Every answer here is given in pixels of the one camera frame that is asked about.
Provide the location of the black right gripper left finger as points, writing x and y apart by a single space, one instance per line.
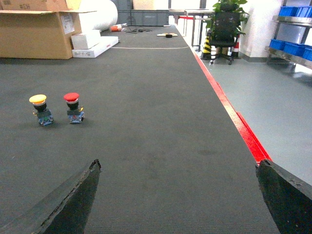
65 210

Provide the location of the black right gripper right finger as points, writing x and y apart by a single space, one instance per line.
288 198

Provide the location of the wooden block with black part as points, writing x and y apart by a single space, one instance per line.
167 35

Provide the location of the yellow mushroom push button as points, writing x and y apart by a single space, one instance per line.
41 111

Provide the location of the red mushroom push button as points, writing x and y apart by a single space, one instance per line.
75 112

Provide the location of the dark conveyor belt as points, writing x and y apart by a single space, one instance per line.
172 161

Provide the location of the steel shelving rack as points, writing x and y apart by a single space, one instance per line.
293 26

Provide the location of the yellow black striped bollard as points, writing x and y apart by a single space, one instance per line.
206 51

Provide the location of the white flat box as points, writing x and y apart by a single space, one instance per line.
105 43

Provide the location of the small white box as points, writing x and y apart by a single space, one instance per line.
86 40

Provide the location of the large brown cardboard box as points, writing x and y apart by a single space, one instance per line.
39 29

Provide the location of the black office chair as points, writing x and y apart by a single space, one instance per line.
223 37

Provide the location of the green potted plant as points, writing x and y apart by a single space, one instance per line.
229 10

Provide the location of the orange white object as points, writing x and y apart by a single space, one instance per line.
118 27

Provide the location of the white foam roll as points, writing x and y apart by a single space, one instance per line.
99 15

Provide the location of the grey plastic crate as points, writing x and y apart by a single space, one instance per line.
143 17

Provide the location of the red conveyor side rail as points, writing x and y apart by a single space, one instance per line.
252 142

